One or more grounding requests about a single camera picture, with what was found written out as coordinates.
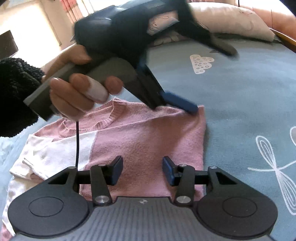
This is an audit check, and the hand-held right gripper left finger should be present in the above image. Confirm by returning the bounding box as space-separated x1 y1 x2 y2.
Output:
47 156 124 205

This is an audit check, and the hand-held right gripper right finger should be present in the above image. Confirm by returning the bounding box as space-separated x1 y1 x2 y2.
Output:
162 156 236 205

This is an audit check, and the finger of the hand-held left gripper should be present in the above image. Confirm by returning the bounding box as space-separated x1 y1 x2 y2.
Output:
180 5 239 56
136 58 199 114

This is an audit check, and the pink and white knit sweater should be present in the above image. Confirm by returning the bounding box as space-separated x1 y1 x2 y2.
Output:
0 97 207 239

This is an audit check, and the person's left forearm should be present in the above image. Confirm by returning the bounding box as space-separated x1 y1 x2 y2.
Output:
0 57 45 138

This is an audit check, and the person's left hand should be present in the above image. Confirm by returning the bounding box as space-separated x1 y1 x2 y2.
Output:
43 45 123 120

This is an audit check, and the folded beige floral quilt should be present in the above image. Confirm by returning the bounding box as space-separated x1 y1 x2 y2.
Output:
148 0 275 47

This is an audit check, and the pink striped curtain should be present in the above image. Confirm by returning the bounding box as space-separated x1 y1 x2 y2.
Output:
59 0 93 24

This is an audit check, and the bed with blue floral sheet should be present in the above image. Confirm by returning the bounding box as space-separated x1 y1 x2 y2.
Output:
0 38 296 241

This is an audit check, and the wooden headboard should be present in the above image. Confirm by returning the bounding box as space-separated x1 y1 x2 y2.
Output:
252 0 296 54

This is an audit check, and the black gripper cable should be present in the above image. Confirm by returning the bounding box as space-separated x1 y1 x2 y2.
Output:
75 119 80 168

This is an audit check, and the wall television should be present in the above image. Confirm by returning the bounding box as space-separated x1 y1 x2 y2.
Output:
0 30 19 61

